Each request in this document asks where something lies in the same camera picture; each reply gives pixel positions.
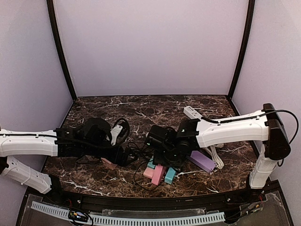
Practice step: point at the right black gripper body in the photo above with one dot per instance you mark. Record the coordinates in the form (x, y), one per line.
(161, 160)

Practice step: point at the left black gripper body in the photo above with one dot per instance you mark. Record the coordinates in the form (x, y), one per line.
(121, 157)

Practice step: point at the pink cube socket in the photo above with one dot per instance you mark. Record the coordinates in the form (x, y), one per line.
(108, 164)

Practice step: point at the small teal adapter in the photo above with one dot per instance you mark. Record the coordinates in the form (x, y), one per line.
(150, 164)

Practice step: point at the small salmon pink adapter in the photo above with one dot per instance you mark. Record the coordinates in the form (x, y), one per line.
(148, 173)

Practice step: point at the pink power strip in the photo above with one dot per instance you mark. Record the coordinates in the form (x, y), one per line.
(158, 174)

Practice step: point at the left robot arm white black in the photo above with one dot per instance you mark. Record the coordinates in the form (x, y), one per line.
(99, 140)

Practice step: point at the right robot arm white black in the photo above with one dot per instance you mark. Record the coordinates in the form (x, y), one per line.
(172, 147)

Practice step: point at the teal power strip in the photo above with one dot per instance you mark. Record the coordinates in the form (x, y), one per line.
(169, 176)

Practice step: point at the purple power strip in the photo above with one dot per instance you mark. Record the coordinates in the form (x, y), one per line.
(201, 161)

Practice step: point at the white power strip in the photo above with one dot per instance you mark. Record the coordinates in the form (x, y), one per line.
(191, 113)

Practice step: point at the small circuit board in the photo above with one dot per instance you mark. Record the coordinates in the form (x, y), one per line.
(77, 216)

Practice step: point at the white slotted cable duct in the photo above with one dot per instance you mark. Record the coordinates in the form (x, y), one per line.
(99, 220)

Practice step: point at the left black frame post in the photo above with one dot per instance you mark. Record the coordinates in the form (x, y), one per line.
(59, 49)

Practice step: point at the black frame post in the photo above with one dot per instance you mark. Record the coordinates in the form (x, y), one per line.
(59, 49)
(243, 47)

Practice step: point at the right black frame post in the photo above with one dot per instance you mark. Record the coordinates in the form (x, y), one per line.
(243, 47)

